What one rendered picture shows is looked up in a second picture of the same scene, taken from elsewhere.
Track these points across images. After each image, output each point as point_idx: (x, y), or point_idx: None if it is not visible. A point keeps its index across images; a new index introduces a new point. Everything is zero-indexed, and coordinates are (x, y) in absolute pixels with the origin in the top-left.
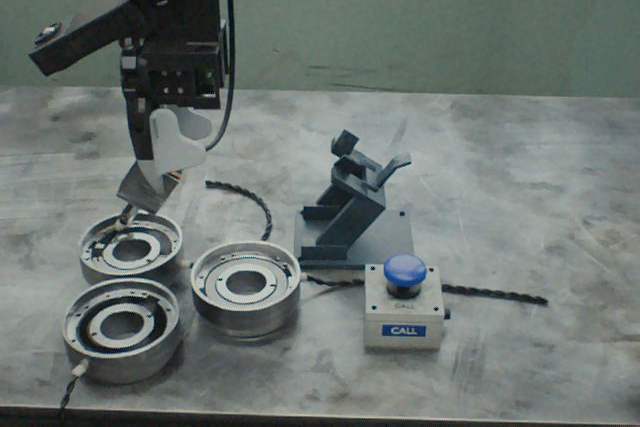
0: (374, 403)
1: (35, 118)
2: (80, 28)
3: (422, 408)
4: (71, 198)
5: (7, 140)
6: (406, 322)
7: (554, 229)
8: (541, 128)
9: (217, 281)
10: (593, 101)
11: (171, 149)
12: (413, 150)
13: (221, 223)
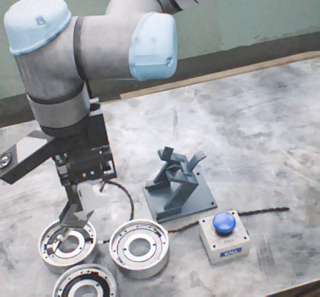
0: (229, 296)
1: None
2: (28, 158)
3: (253, 292)
4: (13, 213)
5: None
6: (231, 248)
7: (276, 161)
8: (246, 96)
9: (123, 250)
10: (265, 71)
11: (91, 200)
12: (186, 128)
13: (105, 206)
